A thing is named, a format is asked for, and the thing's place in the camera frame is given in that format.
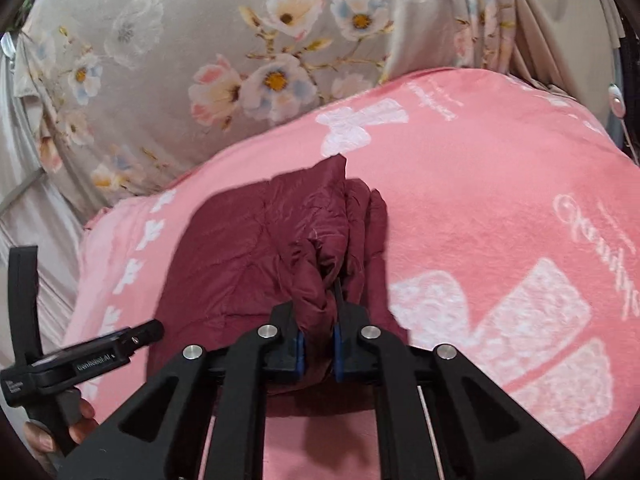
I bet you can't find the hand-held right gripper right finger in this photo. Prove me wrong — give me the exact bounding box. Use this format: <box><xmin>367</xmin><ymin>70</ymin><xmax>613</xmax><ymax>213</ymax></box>
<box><xmin>332</xmin><ymin>280</ymin><xmax>587</xmax><ymax>480</ymax></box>

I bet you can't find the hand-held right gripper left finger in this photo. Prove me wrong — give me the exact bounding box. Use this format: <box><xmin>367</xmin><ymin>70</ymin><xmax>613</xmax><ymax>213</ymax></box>
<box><xmin>59</xmin><ymin>303</ymin><xmax>307</xmax><ymax>480</ymax></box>

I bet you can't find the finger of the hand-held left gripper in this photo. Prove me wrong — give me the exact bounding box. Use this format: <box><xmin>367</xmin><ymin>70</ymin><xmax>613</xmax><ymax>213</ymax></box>
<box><xmin>116</xmin><ymin>318</ymin><xmax>165</xmax><ymax>350</ymax></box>
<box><xmin>8</xmin><ymin>245</ymin><xmax>40</xmax><ymax>367</ymax></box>

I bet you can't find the maroon puffer jacket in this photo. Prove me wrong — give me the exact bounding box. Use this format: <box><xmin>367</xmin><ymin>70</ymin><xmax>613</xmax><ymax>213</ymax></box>
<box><xmin>147</xmin><ymin>153</ymin><xmax>409</xmax><ymax>419</ymax></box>

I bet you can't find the person's left hand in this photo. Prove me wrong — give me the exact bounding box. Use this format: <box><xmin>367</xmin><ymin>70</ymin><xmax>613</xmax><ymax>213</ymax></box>
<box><xmin>23</xmin><ymin>399</ymin><xmax>99</xmax><ymax>467</ymax></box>

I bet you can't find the white curtain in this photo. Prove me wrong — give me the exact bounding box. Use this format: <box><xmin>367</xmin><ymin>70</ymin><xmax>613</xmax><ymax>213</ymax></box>
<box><xmin>0</xmin><ymin>80</ymin><xmax>87</xmax><ymax>366</ymax></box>

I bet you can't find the grey metal bar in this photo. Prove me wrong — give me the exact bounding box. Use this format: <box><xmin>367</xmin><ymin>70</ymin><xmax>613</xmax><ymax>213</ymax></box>
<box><xmin>0</xmin><ymin>167</ymin><xmax>45</xmax><ymax>217</ymax></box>

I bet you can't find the pink printed blanket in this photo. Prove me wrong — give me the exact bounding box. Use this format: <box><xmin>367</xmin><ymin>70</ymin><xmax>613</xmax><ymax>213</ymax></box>
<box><xmin>62</xmin><ymin>67</ymin><xmax>640</xmax><ymax>480</ymax></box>

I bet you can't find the grey floral cloth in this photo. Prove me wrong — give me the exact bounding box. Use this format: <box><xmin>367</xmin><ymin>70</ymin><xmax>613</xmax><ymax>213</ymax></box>
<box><xmin>14</xmin><ymin>0</ymin><xmax>517</xmax><ymax>212</ymax></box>

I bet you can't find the dark object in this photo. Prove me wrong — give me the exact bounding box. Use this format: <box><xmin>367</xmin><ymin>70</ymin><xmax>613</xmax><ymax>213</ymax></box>
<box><xmin>618</xmin><ymin>5</ymin><xmax>640</xmax><ymax>166</ymax></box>

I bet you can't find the beige curtain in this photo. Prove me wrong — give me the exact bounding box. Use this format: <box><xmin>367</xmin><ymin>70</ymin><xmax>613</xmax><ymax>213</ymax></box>
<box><xmin>500</xmin><ymin>0</ymin><xmax>627</xmax><ymax>107</ymax></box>

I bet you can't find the white cord switch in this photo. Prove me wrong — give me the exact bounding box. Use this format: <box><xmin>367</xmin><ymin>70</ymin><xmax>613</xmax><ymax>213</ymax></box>
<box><xmin>607</xmin><ymin>84</ymin><xmax>640</xmax><ymax>162</ymax></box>

